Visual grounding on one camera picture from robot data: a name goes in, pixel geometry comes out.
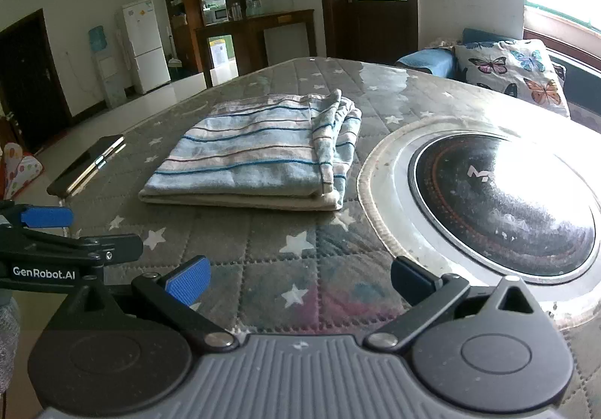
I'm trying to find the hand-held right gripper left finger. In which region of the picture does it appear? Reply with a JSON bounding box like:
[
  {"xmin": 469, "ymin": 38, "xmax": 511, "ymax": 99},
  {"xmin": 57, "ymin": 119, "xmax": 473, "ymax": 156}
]
[{"xmin": 42, "ymin": 256, "xmax": 240, "ymax": 351}]

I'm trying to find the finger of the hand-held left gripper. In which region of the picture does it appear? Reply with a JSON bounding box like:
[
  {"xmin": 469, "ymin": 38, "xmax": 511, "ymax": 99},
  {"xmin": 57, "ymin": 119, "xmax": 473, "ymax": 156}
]
[
  {"xmin": 0, "ymin": 224, "xmax": 144, "ymax": 266},
  {"xmin": 0, "ymin": 200, "xmax": 75, "ymax": 229}
]

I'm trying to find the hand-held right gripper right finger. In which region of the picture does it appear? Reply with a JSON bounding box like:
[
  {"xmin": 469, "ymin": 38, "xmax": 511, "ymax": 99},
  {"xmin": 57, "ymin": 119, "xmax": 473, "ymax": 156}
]
[{"xmin": 364, "ymin": 256, "xmax": 550, "ymax": 351}]

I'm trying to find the striped blue beige garment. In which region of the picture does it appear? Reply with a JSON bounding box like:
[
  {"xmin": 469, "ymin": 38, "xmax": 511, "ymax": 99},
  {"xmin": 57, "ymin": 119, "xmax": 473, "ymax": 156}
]
[{"xmin": 138, "ymin": 89, "xmax": 363, "ymax": 212}]

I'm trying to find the colourful polka dot object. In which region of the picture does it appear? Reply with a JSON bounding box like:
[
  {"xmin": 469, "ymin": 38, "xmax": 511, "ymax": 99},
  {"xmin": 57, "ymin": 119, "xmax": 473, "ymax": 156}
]
[{"xmin": 0, "ymin": 142, "xmax": 45, "ymax": 201}]

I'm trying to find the black smartphone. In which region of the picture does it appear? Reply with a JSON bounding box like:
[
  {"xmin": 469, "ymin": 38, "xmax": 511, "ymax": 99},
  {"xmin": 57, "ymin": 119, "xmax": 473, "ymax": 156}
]
[{"xmin": 46, "ymin": 134, "xmax": 127, "ymax": 199}]

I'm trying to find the round black induction hob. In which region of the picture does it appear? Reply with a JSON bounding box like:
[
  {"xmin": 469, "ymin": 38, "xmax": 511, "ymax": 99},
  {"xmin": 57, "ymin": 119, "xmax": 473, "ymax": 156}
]
[{"xmin": 357, "ymin": 116, "xmax": 601, "ymax": 330}]

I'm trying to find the dark wooden door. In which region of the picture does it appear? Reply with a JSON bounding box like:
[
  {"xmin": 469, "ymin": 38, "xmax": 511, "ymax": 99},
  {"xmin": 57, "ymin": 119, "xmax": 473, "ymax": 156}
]
[{"xmin": 0, "ymin": 9, "xmax": 73, "ymax": 157}]

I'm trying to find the white water dispenser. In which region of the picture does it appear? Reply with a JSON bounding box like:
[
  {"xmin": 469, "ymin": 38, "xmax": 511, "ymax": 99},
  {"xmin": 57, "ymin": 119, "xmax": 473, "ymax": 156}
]
[{"xmin": 88, "ymin": 24, "xmax": 127, "ymax": 107}]

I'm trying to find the white refrigerator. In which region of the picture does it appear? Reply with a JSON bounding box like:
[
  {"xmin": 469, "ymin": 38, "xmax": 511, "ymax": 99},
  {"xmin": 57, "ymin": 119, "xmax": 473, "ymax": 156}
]
[{"xmin": 122, "ymin": 0, "xmax": 172, "ymax": 95}]

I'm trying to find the white broom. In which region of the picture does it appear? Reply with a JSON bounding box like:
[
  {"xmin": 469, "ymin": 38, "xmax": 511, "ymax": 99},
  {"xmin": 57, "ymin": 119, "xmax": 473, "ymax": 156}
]
[{"xmin": 165, "ymin": 24, "xmax": 181, "ymax": 67}]

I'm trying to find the white plastic bin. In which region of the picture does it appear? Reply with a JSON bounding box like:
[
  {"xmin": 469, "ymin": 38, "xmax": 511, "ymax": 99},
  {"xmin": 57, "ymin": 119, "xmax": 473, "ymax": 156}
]
[{"xmin": 207, "ymin": 36, "xmax": 236, "ymax": 86}]

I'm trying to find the dark wooden shelf cabinet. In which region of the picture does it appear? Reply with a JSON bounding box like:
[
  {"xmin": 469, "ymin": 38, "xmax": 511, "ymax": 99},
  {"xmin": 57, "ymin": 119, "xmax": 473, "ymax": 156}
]
[{"xmin": 160, "ymin": 0, "xmax": 259, "ymax": 77}]

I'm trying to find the blue cushion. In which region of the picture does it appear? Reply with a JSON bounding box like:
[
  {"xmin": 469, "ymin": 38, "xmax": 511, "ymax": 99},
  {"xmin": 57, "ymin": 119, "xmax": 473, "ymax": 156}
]
[{"xmin": 397, "ymin": 47, "xmax": 458, "ymax": 80}]

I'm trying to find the butterfly print pillow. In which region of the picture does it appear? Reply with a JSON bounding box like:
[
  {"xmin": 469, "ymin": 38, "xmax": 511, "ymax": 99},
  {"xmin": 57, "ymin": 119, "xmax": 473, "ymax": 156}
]
[{"xmin": 453, "ymin": 38, "xmax": 571, "ymax": 119}]

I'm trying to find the silver microwave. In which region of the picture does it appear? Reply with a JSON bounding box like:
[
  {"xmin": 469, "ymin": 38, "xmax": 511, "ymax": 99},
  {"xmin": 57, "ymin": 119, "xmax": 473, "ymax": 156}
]
[{"xmin": 202, "ymin": 6, "xmax": 230, "ymax": 24}]

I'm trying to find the dark sofa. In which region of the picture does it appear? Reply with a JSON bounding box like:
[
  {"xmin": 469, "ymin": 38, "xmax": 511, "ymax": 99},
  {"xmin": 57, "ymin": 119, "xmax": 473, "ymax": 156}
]
[{"xmin": 462, "ymin": 27, "xmax": 601, "ymax": 133}]

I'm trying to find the dark wooden console table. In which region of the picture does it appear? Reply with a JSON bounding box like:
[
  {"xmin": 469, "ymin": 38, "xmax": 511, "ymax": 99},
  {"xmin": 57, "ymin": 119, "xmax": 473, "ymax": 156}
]
[{"xmin": 194, "ymin": 9, "xmax": 316, "ymax": 88}]

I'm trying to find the group of glass jars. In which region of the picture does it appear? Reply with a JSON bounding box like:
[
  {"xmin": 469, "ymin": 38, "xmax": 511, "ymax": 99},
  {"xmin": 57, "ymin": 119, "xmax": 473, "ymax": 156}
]
[{"xmin": 232, "ymin": 0, "xmax": 261, "ymax": 20}]

